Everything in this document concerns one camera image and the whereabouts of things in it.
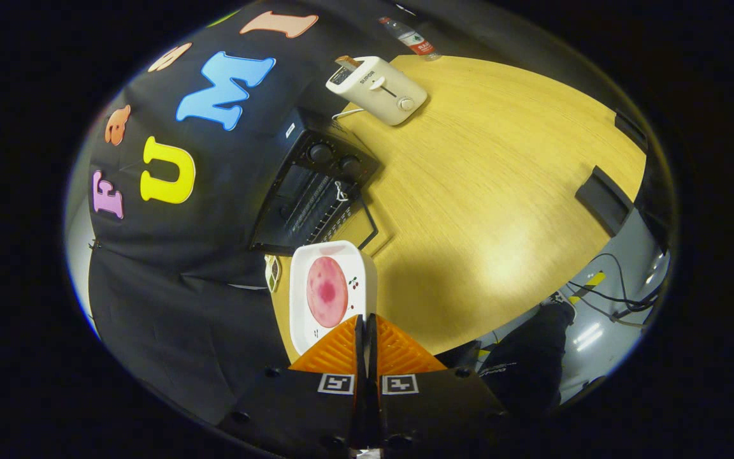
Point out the white pop-up toaster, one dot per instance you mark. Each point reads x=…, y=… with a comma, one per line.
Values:
x=380, y=92

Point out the black table clamp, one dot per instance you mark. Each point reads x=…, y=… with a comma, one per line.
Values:
x=631, y=132
x=603, y=199

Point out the white square plate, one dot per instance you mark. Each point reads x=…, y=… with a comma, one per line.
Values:
x=341, y=254

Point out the white divided bean dish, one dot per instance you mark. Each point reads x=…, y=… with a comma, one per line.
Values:
x=273, y=273

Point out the clear red label water bottle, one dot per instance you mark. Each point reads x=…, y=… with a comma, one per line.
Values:
x=415, y=41

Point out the person's dark trouser leg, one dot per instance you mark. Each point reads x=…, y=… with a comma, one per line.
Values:
x=526, y=363

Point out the brown bread slice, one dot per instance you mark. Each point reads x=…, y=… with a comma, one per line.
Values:
x=346, y=62

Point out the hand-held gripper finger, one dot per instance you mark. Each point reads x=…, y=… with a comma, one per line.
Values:
x=360, y=363
x=372, y=363

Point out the black toaster oven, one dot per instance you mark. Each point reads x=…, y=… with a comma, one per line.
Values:
x=297, y=185

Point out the pink round ham slice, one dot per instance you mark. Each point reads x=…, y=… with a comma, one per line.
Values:
x=327, y=293

